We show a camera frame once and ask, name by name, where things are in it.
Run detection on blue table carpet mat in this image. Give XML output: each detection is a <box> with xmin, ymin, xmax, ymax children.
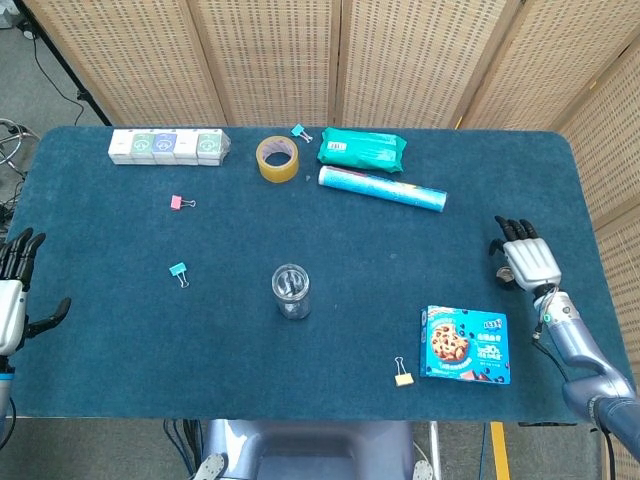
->
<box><xmin>0</xmin><ymin>124</ymin><xmax>636</xmax><ymax>424</ymax></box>

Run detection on black floor cable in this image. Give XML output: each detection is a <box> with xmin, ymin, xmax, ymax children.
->
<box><xmin>29</xmin><ymin>34</ymin><xmax>101</xmax><ymax>126</ymax></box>

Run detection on blue cookie box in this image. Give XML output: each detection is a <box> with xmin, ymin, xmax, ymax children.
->
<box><xmin>418</xmin><ymin>305</ymin><xmax>512</xmax><ymax>386</ymax></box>

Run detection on yellow binder clip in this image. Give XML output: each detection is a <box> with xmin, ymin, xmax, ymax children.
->
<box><xmin>393</xmin><ymin>356</ymin><xmax>416</xmax><ymax>388</ymax></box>

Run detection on clear glass jar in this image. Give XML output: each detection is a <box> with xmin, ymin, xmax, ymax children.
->
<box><xmin>271</xmin><ymin>263</ymin><xmax>312</xmax><ymax>321</ymax></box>

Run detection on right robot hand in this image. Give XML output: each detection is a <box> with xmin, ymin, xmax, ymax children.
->
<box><xmin>488</xmin><ymin>215</ymin><xmax>563</xmax><ymax>294</ymax></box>

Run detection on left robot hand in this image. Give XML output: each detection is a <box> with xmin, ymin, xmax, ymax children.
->
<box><xmin>0</xmin><ymin>228</ymin><xmax>72</xmax><ymax>357</ymax></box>

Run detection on green wet wipes pack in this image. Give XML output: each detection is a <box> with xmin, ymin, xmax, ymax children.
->
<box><xmin>316</xmin><ymin>126</ymin><xmax>408</xmax><ymax>175</ymax></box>

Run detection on blue cling film roll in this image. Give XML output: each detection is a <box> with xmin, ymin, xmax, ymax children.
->
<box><xmin>317</xmin><ymin>165</ymin><xmax>450</xmax><ymax>214</ymax></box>

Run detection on yellow packing tape roll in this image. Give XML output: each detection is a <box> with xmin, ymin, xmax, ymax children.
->
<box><xmin>255</xmin><ymin>134</ymin><xmax>301</xmax><ymax>185</ymax></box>

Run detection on metal tube frame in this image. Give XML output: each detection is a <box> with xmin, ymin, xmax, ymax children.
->
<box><xmin>0</xmin><ymin>117</ymin><xmax>41</xmax><ymax>177</ymax></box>

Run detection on woven rattan folding screen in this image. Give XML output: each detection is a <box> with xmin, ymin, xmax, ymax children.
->
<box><xmin>22</xmin><ymin>0</ymin><xmax>640</xmax><ymax>480</ymax></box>

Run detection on green binder clip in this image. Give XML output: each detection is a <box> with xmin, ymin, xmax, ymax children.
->
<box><xmin>168</xmin><ymin>261</ymin><xmax>191</xmax><ymax>290</ymax></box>

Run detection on wrapped tissue pack bundle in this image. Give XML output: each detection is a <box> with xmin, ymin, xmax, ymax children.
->
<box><xmin>107</xmin><ymin>128</ymin><xmax>233</xmax><ymax>167</ymax></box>

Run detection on grey robot torso base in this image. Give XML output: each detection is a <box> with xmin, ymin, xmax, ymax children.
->
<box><xmin>192</xmin><ymin>418</ymin><xmax>436</xmax><ymax>480</ymax></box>

